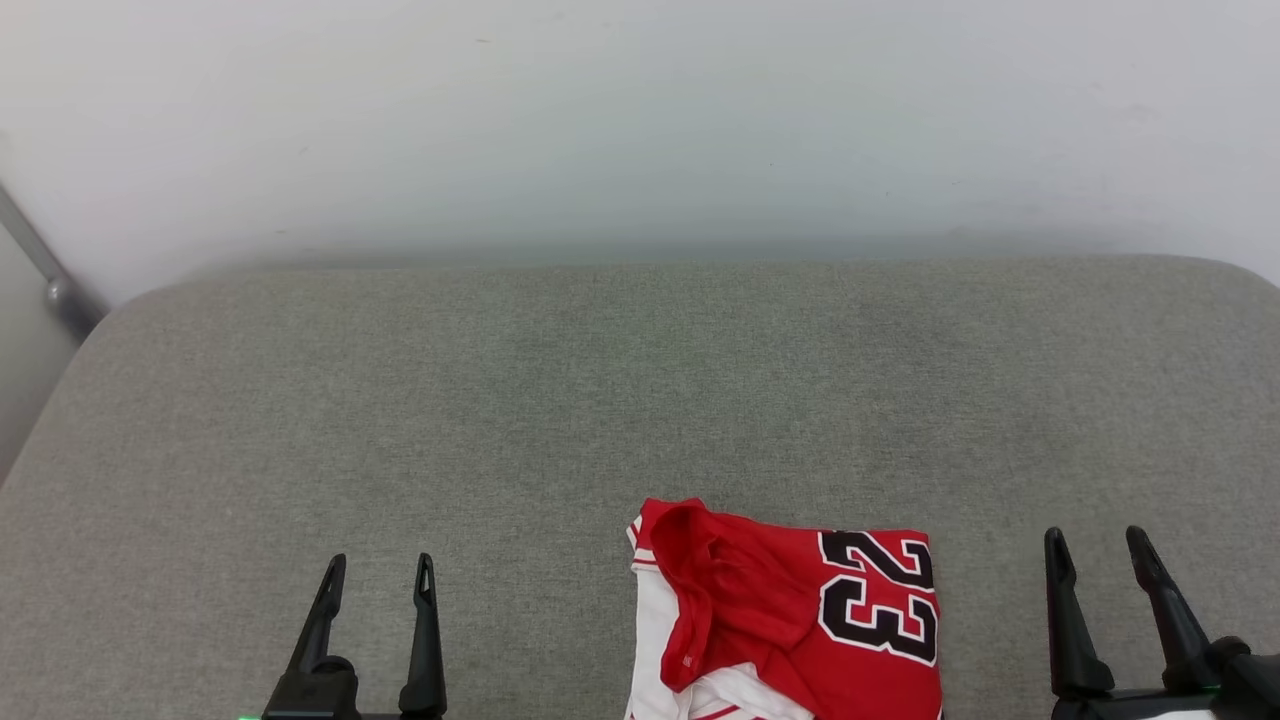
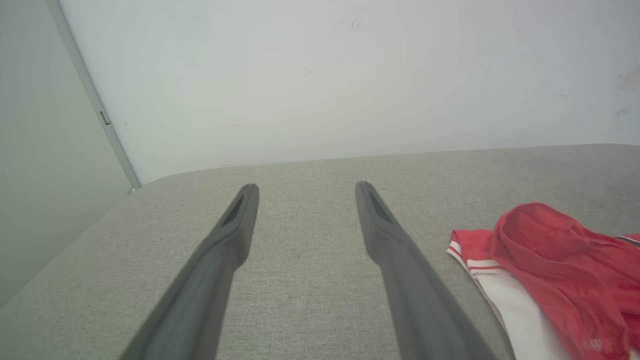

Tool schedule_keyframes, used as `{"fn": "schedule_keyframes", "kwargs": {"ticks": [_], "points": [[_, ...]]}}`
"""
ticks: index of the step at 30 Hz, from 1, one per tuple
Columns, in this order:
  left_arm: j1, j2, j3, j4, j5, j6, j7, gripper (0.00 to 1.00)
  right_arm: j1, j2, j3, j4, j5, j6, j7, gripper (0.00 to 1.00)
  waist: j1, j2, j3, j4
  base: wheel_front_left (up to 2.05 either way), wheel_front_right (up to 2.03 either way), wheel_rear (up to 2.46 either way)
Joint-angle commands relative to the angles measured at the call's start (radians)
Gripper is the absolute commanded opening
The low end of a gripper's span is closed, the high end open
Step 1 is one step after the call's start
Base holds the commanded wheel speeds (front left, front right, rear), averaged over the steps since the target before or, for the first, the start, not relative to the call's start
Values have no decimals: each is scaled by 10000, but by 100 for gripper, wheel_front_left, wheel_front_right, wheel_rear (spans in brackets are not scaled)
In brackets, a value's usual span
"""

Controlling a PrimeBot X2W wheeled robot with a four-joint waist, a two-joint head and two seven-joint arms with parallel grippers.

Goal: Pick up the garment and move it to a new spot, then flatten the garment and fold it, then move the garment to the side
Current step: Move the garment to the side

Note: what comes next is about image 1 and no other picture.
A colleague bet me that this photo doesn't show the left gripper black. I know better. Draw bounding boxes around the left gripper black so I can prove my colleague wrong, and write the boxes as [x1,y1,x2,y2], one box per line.
[236,552,449,720]

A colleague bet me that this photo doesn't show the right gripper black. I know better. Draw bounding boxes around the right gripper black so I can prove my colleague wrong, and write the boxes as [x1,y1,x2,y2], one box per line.
[1043,525,1280,720]

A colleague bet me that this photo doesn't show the red and white jersey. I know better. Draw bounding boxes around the red and white jersey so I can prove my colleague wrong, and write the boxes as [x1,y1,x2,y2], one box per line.
[625,497,944,720]

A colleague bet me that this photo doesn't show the small silver strip clip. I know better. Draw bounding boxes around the small silver strip clip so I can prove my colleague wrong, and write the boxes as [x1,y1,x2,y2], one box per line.
[44,274,87,317]

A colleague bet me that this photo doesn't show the grey metal wall strip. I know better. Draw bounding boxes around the grey metal wall strip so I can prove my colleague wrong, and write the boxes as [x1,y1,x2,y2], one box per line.
[0,185,109,343]

